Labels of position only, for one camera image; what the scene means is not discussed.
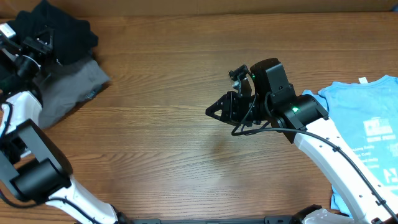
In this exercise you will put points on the light blue t-shirt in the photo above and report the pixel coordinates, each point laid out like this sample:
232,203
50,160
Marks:
365,114

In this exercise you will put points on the black t-shirt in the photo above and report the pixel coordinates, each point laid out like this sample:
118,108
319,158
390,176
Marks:
72,41

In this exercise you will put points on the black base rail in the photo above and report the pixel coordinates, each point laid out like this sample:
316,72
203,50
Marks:
281,219

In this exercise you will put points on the folded grey shorts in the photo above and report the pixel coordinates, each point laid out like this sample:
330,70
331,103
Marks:
64,86

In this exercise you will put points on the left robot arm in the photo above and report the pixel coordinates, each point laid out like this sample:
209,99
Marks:
33,168

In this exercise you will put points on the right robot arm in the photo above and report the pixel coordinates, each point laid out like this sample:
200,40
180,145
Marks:
305,123

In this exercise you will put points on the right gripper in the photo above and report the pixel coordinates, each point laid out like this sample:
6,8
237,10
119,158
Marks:
229,102

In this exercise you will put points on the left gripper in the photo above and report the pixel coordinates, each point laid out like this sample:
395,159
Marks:
32,45

